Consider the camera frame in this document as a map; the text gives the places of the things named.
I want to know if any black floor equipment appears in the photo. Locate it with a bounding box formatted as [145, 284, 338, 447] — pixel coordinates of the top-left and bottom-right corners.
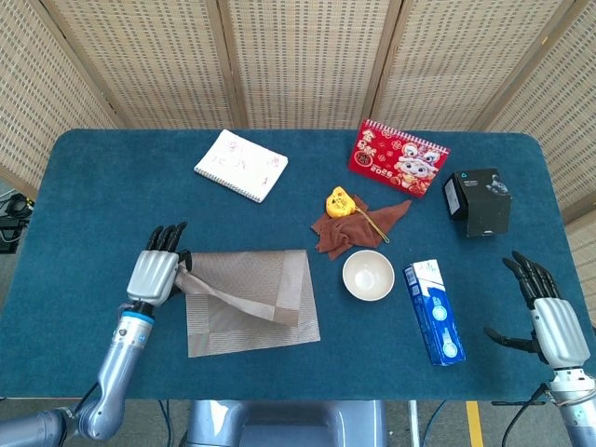
[0, 193, 36, 255]

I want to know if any white bowl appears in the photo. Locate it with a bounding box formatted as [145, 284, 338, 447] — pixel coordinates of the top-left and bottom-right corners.
[342, 250, 396, 302]

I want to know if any white spiral notebook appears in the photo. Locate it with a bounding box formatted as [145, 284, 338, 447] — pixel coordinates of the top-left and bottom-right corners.
[193, 129, 290, 204]

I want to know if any blue felt table cover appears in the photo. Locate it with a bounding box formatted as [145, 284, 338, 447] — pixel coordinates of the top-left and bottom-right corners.
[0, 129, 596, 402]

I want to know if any yellow tape measure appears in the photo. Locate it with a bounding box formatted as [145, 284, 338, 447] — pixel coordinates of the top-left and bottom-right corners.
[324, 185, 391, 245]

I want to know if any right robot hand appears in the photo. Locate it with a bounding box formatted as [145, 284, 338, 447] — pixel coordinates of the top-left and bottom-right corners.
[482, 250, 592, 372]

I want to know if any grey woven placemat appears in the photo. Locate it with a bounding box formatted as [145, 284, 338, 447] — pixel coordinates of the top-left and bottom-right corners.
[174, 249, 322, 359]

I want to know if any red 2026 desk calendar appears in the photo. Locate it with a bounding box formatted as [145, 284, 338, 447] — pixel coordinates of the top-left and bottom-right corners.
[347, 118, 452, 199]

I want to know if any grey robot torso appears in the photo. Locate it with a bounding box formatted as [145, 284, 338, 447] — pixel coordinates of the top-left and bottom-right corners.
[183, 399, 390, 447]

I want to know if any brown cloth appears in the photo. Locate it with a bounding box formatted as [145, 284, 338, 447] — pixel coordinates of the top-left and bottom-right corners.
[310, 195, 413, 262]

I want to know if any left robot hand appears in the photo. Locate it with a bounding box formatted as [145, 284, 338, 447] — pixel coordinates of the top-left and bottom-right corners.
[126, 221, 194, 308]

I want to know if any blue and white carton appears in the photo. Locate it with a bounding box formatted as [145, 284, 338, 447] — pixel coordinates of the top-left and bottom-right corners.
[402, 259, 467, 367]

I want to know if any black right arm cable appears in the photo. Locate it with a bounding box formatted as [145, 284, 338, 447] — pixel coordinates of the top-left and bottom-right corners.
[492, 384, 555, 447]

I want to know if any woven folding screen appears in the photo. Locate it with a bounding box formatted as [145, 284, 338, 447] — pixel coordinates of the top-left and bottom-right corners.
[0, 0, 596, 224]

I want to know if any black cardboard box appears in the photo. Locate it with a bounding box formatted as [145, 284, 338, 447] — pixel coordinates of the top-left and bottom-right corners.
[441, 168, 513, 238]

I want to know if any white metal table leg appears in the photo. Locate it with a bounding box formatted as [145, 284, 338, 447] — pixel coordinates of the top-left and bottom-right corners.
[407, 400, 421, 447]

